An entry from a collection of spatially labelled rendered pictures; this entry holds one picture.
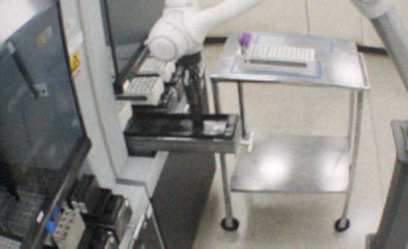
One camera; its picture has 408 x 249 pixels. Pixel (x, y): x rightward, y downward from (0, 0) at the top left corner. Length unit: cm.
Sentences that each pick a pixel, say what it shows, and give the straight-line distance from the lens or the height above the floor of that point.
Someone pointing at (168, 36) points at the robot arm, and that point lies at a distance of 114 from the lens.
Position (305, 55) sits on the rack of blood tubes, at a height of 88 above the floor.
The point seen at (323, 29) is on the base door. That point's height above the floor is 21.
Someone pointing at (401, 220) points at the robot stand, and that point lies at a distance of 183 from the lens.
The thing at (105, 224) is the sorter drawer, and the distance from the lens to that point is 122.
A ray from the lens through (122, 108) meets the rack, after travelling 154.
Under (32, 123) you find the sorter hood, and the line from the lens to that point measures 96.
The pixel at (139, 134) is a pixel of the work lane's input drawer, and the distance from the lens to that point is 150.
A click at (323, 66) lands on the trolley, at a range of 178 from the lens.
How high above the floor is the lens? 164
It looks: 34 degrees down
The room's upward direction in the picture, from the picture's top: 8 degrees counter-clockwise
